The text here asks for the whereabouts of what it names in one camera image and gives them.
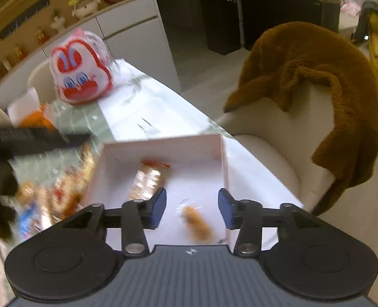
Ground dark grey cloth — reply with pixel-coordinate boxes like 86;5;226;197
355;0;378;43

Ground red figurine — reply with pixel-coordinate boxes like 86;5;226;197
36;26;49;45

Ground red white cartoon bag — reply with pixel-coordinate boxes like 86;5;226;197
48;29;114;104

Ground white ceramic pot yellow ornaments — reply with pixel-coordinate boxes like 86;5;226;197
68;0;100;19

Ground clear snack packets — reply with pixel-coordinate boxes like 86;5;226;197
128;159;172;201

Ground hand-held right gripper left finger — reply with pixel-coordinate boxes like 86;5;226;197
63;188;167;257

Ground red snack packet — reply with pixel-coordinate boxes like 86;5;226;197
52;176;81;218

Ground white upholstered chair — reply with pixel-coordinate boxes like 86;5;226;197
214;85;336;215

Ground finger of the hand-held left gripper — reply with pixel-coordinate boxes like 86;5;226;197
37;128;91;155

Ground black bar with blue lights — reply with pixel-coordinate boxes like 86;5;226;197
0;0;50;40

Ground orange tissue box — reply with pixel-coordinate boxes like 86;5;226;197
7;87;57;131

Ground pink cardboard box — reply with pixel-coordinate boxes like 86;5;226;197
80;134;229;253

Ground black low cabinet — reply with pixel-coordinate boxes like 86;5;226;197
200;0;250;55

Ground pink cloth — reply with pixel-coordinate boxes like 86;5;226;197
340;1;363;16

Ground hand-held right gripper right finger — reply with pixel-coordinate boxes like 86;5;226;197
218;188;320;257

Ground small orange snack piece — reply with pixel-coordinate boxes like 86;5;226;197
176;203;217;244

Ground black tank cabinet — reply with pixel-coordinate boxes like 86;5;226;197
240;0;341;52

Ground blue snack packet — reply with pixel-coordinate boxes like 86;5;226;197
18;198;43;240

